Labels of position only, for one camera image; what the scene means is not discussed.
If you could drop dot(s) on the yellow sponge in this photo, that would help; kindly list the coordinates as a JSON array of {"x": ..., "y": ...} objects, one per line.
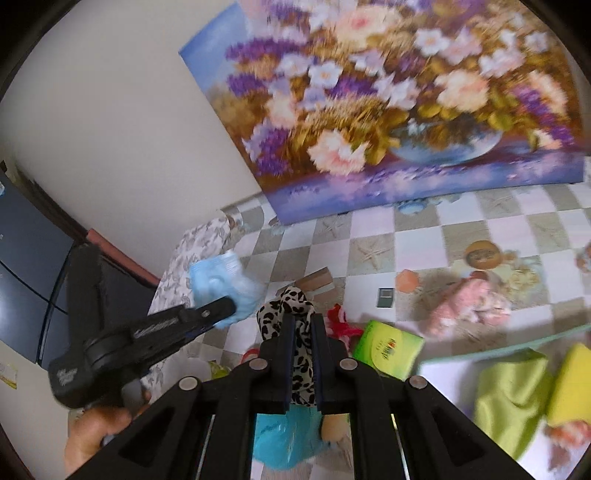
[{"x": 570, "y": 400}]

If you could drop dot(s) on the teal hat doll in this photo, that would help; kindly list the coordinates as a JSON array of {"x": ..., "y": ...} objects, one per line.
[{"x": 283, "y": 441}]

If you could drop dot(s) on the white teal-rimmed tray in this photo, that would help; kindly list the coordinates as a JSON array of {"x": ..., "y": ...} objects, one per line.
[{"x": 457, "y": 379}]

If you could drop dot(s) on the green tissue pack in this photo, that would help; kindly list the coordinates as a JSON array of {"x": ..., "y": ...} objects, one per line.
[{"x": 388, "y": 350}]

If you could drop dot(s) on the lime green cloth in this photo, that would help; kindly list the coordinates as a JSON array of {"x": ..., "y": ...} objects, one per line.
[{"x": 511, "y": 398}]

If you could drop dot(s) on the dark cabinet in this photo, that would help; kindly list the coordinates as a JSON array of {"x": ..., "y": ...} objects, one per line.
[{"x": 35, "y": 260}]

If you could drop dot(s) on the pink floral cloth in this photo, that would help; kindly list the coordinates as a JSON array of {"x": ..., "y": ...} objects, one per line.
[{"x": 472, "y": 300}]

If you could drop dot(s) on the light blue cloth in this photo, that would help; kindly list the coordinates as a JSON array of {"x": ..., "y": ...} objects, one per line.
[{"x": 223, "y": 276}]

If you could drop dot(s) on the floral canvas painting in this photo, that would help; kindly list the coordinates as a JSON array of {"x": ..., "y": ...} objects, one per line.
[{"x": 337, "y": 106}]

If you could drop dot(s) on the checkered patterned tablecloth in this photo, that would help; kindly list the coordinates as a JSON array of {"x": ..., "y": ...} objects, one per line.
[{"x": 391, "y": 264}]

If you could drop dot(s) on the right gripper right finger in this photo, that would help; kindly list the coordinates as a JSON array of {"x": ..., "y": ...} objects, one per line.
[{"x": 332, "y": 383}]

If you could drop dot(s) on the leopard print scrunchie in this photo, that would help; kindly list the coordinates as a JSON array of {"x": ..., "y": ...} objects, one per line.
[{"x": 303, "y": 392}]

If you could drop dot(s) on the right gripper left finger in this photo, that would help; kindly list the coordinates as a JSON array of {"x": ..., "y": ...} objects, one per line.
[{"x": 275, "y": 388}]

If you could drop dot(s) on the coral zigzag cloth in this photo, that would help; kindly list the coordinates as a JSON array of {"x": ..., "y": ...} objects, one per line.
[{"x": 570, "y": 435}]

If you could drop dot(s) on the person's left hand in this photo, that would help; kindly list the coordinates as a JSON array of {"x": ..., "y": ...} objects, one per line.
[{"x": 88, "y": 431}]

